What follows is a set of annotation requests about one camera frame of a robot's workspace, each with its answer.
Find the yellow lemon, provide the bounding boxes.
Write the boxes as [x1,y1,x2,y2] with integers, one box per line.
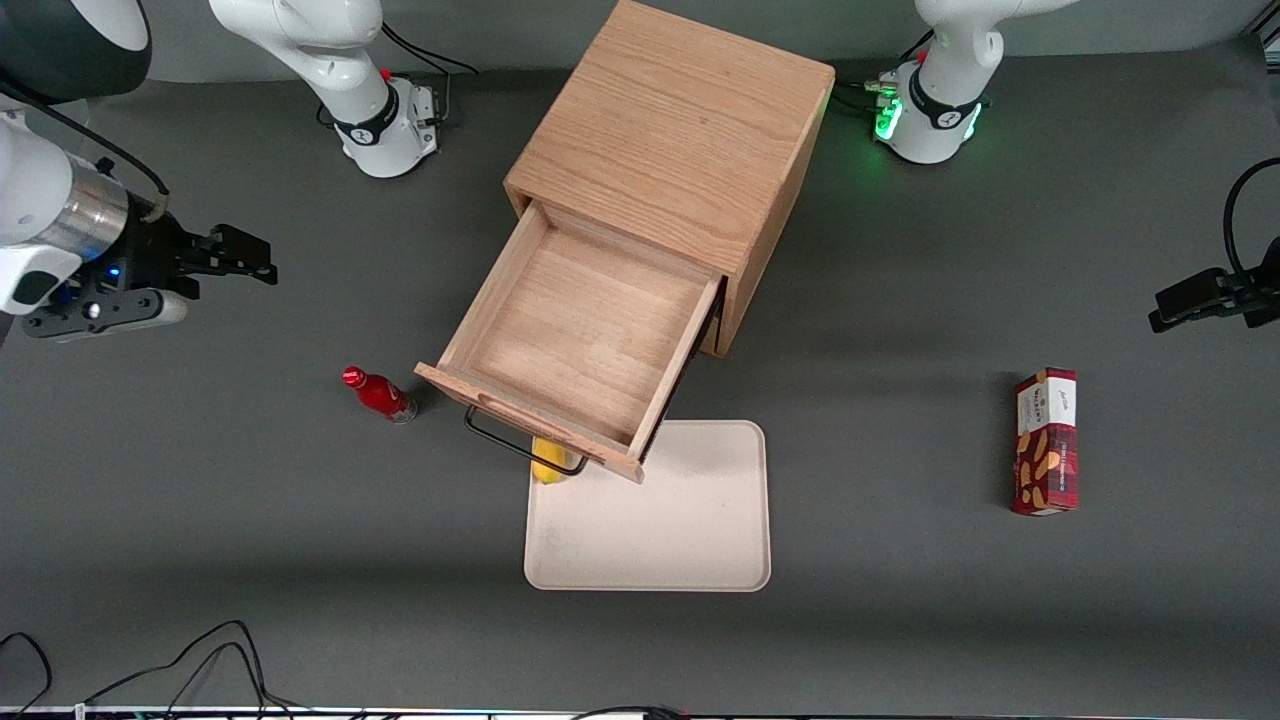
[530,437,569,485]

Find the black table edge cable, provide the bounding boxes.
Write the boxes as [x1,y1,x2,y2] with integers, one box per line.
[570,704,693,720]
[85,620,301,717]
[0,632,53,717]
[150,642,271,713]

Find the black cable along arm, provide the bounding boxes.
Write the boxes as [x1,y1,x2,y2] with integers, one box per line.
[0,85,171,221]

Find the wooden drawer with black handle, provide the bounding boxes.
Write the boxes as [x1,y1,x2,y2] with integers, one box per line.
[413,200,723,485]

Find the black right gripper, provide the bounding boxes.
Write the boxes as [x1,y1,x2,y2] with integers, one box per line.
[94,213,280,300]

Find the red tartan cookie box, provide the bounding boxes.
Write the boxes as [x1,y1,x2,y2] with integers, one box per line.
[1010,366,1081,517]

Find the black looped gripper cable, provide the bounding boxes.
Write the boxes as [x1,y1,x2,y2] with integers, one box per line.
[1224,158,1280,283]

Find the beige plastic tray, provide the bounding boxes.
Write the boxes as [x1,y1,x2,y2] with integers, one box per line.
[523,419,772,593]

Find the oak wooden drawer cabinet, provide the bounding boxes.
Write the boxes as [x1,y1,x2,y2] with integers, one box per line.
[503,0,837,359]

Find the red bottle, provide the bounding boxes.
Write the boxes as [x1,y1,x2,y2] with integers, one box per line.
[341,366,419,426]

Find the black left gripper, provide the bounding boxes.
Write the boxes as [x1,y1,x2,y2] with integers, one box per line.
[1148,235,1280,333]

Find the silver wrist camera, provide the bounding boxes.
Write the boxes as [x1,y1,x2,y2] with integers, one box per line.
[22,285,190,342]

